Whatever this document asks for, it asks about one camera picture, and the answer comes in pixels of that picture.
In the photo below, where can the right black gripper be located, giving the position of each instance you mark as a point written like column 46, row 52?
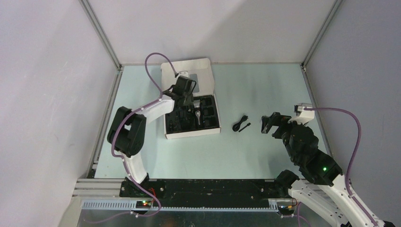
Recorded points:
column 276, row 119

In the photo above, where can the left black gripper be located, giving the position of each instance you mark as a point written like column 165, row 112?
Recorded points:
column 189, row 100

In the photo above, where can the silver black hair clipper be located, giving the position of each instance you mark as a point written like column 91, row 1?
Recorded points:
column 197, row 111

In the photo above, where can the white box with black tray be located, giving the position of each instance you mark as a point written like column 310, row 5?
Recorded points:
column 181, row 122

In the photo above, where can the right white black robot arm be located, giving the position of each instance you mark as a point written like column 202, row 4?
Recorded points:
column 320, row 169

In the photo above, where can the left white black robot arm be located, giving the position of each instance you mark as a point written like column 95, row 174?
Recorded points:
column 127, row 132

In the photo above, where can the right controller board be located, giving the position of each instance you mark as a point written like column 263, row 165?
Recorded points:
column 286, row 210

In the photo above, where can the controller board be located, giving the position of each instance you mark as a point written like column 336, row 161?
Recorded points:
column 143, row 204
column 286, row 210

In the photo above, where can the left controller board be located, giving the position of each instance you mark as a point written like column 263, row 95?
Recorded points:
column 143, row 204

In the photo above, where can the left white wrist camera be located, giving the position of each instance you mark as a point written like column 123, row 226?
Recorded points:
column 182, row 74

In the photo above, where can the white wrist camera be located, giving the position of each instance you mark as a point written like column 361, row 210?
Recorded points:
column 182, row 74
column 303, row 114

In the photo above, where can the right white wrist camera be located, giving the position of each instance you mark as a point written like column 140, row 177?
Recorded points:
column 303, row 114

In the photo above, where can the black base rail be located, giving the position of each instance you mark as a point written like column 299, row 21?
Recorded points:
column 207, row 193

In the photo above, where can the left aluminium corner post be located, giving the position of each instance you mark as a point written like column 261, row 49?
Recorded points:
column 93, row 19

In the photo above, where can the aluminium corner post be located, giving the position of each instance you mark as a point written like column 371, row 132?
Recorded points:
column 93, row 19
column 321, row 32

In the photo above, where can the right aluminium corner post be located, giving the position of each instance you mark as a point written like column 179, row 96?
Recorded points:
column 321, row 32

